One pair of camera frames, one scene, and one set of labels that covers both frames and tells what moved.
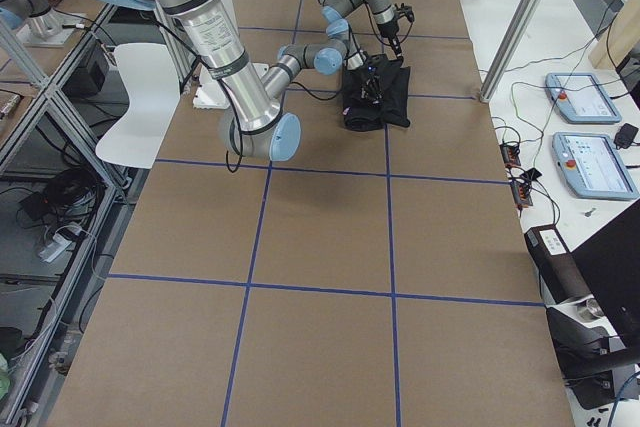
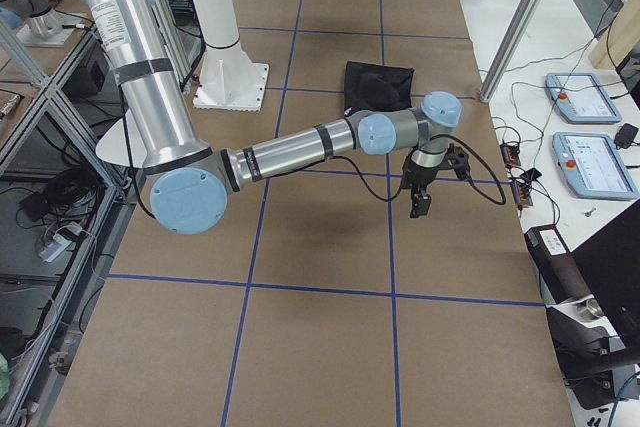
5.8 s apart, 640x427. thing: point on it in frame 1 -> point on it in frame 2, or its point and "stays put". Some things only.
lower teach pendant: (592, 167) stays put
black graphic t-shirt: (376, 95) stays put
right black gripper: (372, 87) -> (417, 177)
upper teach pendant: (581, 98) stays put
